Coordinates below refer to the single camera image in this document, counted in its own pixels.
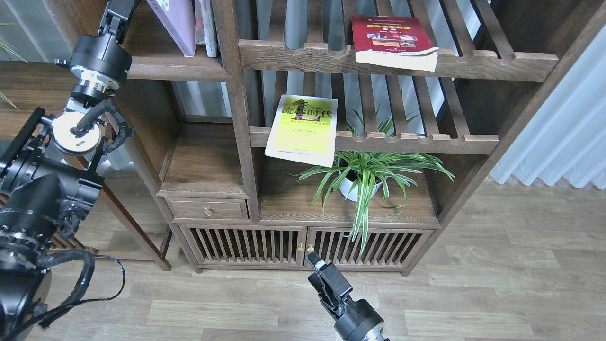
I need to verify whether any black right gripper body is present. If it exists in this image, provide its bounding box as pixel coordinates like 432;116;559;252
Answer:
335;295;385;341

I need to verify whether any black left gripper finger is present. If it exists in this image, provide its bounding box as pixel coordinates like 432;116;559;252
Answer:
105;0;141;29

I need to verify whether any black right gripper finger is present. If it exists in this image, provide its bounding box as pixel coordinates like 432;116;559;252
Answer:
306;252;353;300
316;284;348;318

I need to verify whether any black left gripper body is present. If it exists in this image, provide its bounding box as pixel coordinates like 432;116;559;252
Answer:
54;17;132;85

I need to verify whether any white lavender book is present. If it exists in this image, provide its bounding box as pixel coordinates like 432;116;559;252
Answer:
147;0;196;57

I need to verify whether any yellow green book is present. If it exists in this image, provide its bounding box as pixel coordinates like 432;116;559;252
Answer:
265;94;338;167

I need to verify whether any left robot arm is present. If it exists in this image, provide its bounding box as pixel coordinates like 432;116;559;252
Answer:
0;0;139;341

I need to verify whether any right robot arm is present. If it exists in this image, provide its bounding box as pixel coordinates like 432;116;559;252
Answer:
306;252;388;341

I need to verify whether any wooden side furniture left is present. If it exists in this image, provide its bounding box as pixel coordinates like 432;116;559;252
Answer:
0;61;172;270

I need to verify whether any white plant pot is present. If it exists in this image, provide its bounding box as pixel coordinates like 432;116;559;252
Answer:
339;172;382;202

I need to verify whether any upright white book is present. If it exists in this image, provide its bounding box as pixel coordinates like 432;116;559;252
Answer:
193;0;219;58

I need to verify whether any dark wooden bookshelf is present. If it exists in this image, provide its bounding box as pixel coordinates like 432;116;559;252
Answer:
117;0;605;276

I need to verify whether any red paperback book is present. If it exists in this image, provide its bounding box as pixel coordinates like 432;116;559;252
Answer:
351;15;439;72

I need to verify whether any white pleated curtain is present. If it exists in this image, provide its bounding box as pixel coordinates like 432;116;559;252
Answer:
490;28;606;190

